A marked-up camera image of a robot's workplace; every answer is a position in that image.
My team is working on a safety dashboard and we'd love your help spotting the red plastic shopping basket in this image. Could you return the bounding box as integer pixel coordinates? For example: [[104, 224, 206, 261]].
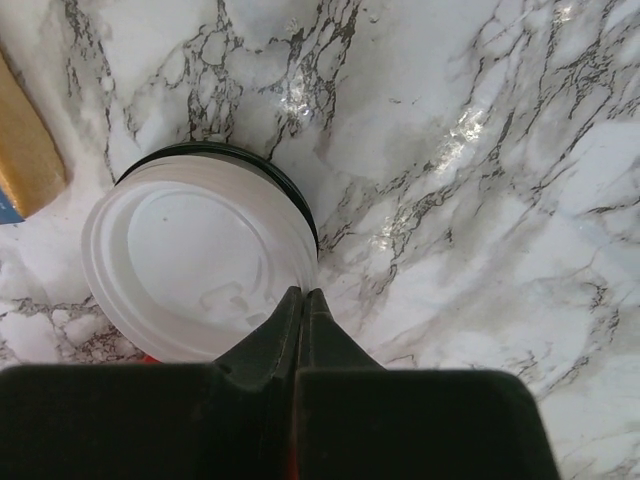
[[137, 355, 159, 364]]

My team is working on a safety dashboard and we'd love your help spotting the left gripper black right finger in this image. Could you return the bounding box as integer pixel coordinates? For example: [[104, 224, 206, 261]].
[[295, 290, 559, 479]]

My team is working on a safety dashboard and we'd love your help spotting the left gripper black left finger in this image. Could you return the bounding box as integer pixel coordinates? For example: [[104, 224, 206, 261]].
[[1, 287, 304, 479]]

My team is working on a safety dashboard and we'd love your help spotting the blue and tan small box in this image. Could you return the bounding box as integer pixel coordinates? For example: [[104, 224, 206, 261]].
[[0, 60, 67, 224]]

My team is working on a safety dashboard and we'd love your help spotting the white plastic cup lid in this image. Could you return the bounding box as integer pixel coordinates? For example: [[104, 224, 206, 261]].
[[81, 156, 318, 362]]

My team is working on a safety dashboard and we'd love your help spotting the stack of white cup lids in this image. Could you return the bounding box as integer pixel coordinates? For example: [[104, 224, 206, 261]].
[[113, 142, 320, 256]]

